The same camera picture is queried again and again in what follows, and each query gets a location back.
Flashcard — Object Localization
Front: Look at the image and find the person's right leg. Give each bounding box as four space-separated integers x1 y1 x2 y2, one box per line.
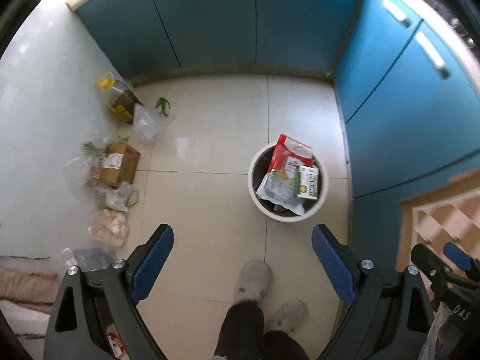
262 330 312 360

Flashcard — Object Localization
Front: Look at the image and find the wooden lattice rack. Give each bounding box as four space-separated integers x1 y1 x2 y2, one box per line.
398 169 480 271

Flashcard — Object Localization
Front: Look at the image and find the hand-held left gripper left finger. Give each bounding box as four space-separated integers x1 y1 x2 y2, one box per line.
43 223 175 360

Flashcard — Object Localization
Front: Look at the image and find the oil bottle yellow cap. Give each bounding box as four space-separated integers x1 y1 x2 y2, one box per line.
98 71 145 124

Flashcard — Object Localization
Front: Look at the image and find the clear bag of vegetables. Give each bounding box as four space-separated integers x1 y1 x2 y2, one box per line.
95 182 139 211

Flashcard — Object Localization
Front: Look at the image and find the grey shoe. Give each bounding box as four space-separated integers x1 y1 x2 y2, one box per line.
234 260 272 302
264 300 308 334

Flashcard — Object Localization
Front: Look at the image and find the white round trash bin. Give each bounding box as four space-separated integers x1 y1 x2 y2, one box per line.
247 142 330 223

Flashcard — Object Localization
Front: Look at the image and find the silver snack bag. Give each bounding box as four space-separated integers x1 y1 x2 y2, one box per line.
256 170 306 216

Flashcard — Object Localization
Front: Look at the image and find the red white snack bag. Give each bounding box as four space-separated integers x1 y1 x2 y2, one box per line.
267 134 315 181

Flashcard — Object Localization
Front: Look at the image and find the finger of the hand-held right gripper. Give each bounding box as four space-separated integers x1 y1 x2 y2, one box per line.
410 243 451 301
443 242 480 283

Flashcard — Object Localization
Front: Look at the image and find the red white packet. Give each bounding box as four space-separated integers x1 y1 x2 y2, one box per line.
105 332 126 359

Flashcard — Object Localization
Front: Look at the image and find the brown cardboard box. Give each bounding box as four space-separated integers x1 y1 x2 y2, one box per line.
90 142 141 189

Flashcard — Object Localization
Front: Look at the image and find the bag of pinkish food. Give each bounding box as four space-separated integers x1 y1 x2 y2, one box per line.
88 210 130 248

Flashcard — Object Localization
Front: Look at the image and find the silver cabinet handle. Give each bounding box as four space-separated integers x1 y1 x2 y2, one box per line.
382 0 412 28
415 32 451 79

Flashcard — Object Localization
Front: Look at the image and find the green leafy vegetable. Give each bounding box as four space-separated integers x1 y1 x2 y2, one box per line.
155 97 172 118

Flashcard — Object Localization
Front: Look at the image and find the blue kitchen cabinet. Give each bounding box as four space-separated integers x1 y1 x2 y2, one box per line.
75 0 369 80
332 0 480 200

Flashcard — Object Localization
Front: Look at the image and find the knotted clear plastic bag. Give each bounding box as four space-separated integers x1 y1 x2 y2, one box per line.
62 247 118 272

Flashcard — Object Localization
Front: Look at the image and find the clear bag of greens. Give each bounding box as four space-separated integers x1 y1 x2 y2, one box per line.
64 131 109 188

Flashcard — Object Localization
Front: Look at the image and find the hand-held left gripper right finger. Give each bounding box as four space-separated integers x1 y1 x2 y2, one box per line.
311 223 437 360

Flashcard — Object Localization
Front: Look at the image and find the green white carton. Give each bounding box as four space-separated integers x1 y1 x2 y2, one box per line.
296 165 319 199

